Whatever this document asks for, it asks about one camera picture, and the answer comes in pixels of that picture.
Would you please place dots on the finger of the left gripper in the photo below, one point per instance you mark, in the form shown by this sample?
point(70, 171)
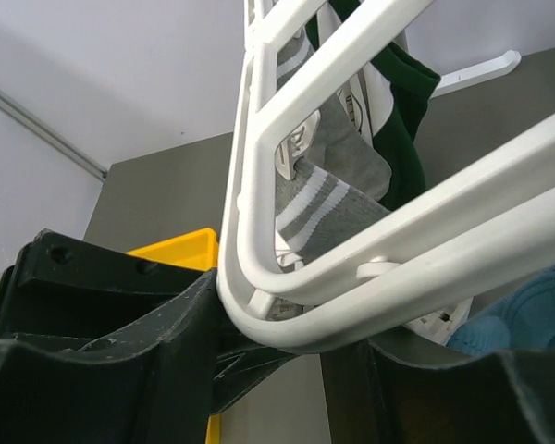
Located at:
point(241, 369)

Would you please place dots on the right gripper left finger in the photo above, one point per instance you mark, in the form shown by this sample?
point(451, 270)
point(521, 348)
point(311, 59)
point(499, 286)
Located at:
point(147, 382)

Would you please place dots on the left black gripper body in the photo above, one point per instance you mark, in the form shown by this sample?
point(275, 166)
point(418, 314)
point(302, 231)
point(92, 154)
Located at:
point(63, 293)

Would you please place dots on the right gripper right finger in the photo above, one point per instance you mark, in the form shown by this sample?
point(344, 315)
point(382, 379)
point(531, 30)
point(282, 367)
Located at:
point(372, 396)

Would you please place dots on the white clip hanger frame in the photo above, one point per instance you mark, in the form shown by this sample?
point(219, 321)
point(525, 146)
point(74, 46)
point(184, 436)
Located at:
point(491, 222)

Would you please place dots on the green and white sock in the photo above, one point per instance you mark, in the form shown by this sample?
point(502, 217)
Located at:
point(397, 89)

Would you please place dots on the grey striped sock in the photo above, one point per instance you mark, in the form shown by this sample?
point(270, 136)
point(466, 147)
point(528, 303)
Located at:
point(343, 144)

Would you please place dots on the white hanger clip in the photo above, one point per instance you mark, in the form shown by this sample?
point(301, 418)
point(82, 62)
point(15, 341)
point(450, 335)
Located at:
point(296, 145)
point(439, 326)

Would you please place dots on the blue cloth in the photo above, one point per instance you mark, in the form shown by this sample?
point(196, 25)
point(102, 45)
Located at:
point(525, 319)

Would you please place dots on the yellow plastic bin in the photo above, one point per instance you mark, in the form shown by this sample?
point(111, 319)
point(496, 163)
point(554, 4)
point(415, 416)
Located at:
point(196, 250)

